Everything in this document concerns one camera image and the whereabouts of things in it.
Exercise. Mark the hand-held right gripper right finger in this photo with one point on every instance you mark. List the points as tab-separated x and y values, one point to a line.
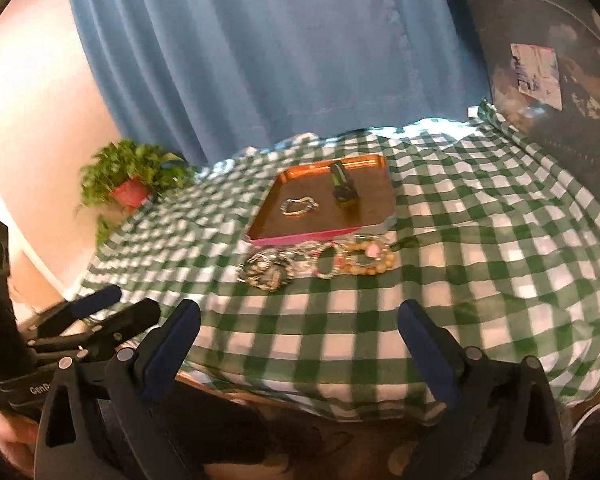
426	355

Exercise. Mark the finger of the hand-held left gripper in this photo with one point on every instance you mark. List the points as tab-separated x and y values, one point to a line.
130	317
95	300

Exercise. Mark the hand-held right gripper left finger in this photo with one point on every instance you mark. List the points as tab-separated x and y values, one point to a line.
166	345

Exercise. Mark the orange metal tray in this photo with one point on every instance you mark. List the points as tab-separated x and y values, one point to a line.
370	200

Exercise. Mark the person's left hand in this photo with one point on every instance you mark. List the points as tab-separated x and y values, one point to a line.
15	442

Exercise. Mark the green checkered tablecloth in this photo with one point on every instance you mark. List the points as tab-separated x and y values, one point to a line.
480	260

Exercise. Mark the potted green plant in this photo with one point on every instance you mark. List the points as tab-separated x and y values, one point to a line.
130	165

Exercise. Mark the dark round appliance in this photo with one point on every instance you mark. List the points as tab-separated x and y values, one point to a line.
580	150

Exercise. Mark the blue curtain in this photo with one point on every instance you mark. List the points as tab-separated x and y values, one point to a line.
255	60

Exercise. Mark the white paper sticker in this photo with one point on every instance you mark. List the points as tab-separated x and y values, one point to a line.
535	75

